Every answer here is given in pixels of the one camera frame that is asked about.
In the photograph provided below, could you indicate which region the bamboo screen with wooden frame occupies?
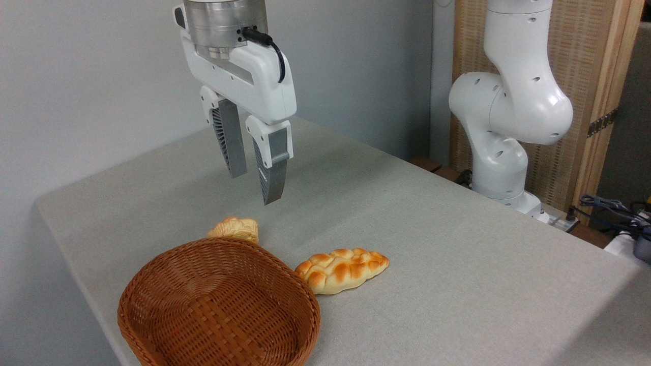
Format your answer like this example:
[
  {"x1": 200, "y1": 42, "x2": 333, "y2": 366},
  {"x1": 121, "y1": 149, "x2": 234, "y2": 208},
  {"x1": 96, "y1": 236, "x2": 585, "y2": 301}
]
[{"x1": 451, "y1": 0, "x2": 645, "y2": 225}]

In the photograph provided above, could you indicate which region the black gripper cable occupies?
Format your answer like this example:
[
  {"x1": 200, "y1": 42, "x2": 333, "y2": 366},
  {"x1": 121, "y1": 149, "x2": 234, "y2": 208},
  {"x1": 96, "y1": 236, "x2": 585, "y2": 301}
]
[{"x1": 241, "y1": 26, "x2": 287, "y2": 84}]

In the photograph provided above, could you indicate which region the brown woven wicker basket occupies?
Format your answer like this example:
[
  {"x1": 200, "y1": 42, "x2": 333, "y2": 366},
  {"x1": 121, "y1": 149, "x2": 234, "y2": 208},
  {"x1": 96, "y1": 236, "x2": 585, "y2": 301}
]
[{"x1": 117, "y1": 237, "x2": 322, "y2": 366}]

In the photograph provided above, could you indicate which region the silver metal wrist flange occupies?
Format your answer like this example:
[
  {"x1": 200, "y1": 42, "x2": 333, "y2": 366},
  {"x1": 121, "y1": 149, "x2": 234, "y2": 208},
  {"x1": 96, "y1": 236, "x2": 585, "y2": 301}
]
[{"x1": 183, "y1": 0, "x2": 269, "y2": 60}]

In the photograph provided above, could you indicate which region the long braided bread loaf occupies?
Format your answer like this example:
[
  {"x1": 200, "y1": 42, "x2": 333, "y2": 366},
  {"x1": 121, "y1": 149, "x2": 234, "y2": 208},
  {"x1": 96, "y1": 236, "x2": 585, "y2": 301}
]
[{"x1": 294, "y1": 248, "x2": 390, "y2": 296}]

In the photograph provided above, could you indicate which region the grey blue device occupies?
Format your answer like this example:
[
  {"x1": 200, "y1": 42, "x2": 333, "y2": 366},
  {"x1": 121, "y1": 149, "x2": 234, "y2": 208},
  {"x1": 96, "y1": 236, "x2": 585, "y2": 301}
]
[{"x1": 632, "y1": 235, "x2": 651, "y2": 265}]

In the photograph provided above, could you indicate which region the dark metal hinge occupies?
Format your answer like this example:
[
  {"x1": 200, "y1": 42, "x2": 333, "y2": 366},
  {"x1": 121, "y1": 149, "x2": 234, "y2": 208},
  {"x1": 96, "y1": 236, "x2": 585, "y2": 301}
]
[{"x1": 587, "y1": 108, "x2": 619, "y2": 138}]

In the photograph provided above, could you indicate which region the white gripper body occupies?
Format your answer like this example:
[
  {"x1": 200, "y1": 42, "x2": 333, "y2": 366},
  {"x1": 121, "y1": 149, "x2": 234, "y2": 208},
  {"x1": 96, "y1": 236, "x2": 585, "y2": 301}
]
[{"x1": 173, "y1": 4, "x2": 298, "y2": 127}]

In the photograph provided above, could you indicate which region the bundle of dark cables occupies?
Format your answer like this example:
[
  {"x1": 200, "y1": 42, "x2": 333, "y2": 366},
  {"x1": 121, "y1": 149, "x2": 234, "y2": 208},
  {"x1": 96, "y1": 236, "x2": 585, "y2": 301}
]
[{"x1": 574, "y1": 194, "x2": 651, "y2": 242}]

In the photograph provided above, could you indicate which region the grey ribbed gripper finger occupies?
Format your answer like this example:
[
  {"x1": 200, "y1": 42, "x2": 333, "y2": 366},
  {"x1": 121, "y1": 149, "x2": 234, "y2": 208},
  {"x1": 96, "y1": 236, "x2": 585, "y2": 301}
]
[
  {"x1": 246, "y1": 115, "x2": 294, "y2": 206},
  {"x1": 199, "y1": 85, "x2": 249, "y2": 179}
]

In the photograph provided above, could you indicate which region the small golden bread piece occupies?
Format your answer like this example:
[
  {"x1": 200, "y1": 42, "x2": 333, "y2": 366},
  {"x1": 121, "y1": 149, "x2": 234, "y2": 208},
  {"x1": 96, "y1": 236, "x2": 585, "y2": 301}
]
[{"x1": 207, "y1": 216, "x2": 260, "y2": 245}]

